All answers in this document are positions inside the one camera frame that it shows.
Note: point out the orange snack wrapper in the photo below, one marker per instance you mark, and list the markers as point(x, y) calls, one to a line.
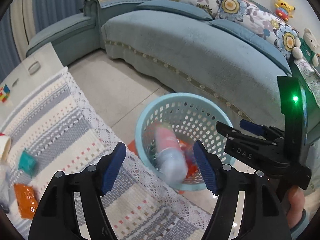
point(26, 200)

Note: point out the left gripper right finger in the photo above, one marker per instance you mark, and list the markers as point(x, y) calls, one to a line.
point(209, 165)

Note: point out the yellow pikachu plush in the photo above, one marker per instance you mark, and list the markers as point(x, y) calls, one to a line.
point(284, 10)

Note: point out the blue fabric sofa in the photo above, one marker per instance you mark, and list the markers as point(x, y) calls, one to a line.
point(219, 60)

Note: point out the colourful puzzle cube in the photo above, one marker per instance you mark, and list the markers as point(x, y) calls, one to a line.
point(4, 93)

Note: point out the white bear plush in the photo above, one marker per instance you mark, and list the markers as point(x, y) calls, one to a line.
point(305, 48)

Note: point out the white coffee table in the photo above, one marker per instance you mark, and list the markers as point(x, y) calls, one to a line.
point(50, 65)

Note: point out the round glass ashtray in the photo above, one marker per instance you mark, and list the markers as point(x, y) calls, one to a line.
point(34, 67)

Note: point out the floral long cushion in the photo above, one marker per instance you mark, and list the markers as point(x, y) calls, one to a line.
point(249, 15)

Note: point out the clear bottle blue cap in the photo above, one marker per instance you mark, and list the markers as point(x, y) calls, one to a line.
point(4, 188)

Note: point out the blue window curtains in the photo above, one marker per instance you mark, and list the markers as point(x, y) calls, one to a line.
point(23, 20)

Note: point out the striped woven tablecloth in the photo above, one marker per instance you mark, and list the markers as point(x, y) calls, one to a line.
point(57, 125)

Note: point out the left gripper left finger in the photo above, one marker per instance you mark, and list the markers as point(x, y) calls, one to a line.
point(108, 168)

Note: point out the red white paper cup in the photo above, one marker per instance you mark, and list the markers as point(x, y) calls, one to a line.
point(5, 145)

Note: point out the person right hand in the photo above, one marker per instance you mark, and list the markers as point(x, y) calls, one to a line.
point(297, 217)

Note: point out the pink bottle grey cap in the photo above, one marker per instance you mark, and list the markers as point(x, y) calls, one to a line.
point(169, 156)

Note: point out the blue chaise ottoman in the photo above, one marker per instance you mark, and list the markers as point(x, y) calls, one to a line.
point(72, 38)

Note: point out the teal small wrapper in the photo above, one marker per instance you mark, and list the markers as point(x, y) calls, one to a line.
point(27, 163)

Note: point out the light blue trash basket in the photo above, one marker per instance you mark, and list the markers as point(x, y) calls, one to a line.
point(192, 117)

